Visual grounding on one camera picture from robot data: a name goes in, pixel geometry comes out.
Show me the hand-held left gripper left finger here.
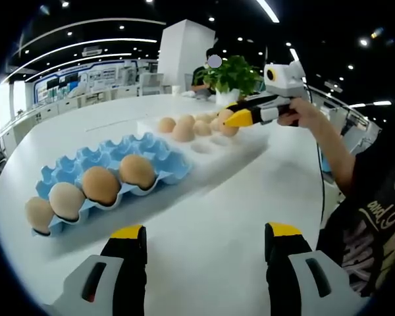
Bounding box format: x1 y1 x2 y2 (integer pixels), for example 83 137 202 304
52 224 148 316

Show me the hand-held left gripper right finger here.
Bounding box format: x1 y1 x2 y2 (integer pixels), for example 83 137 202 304
264 223 371 316

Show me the single brown egg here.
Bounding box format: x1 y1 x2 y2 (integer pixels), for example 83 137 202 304
82 166 122 207
24 196 55 235
49 182 86 221
217 110 240 138
118 154 155 191

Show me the blue egg tray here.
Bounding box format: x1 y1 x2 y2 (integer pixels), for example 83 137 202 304
31 132 194 238

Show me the white foam tray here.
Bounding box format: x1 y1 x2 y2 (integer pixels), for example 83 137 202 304
136 110 273 185

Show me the person's right hand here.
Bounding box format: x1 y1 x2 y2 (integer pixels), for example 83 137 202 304
276 97 320 129

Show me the potted green plant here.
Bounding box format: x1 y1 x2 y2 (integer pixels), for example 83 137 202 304
197 55 264 105

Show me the white table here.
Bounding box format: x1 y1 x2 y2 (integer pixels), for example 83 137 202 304
0 93 350 316

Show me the white square pillar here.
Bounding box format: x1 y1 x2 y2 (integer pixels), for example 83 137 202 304
157 18 217 96

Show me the white mesh chair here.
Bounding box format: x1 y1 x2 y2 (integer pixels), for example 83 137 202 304
138 72 165 97

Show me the black printed t-shirt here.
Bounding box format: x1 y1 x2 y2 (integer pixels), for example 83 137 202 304
315 128 395 297

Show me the row of white cabinets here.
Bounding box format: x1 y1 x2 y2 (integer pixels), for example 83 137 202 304
0 87 159 145

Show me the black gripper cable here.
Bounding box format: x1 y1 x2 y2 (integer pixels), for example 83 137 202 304
302 77 327 228

